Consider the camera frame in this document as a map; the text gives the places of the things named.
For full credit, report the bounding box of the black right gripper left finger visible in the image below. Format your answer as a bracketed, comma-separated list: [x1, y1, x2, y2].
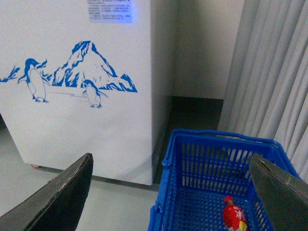
[0, 153, 93, 231]

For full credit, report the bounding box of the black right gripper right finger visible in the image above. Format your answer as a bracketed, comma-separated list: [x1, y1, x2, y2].
[249, 154, 308, 231]

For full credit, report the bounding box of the red labelled iced tea bottle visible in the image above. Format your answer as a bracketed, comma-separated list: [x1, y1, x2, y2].
[222, 196, 249, 231]

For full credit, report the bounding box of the blue plastic shopping basket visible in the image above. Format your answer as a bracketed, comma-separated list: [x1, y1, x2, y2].
[148, 129, 296, 231]

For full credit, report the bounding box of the white vertical blind curtain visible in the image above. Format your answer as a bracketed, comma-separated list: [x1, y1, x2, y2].
[218, 0, 308, 180]

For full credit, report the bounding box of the white chest freezer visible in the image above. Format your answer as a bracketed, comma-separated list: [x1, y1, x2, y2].
[0, 0, 179, 185]

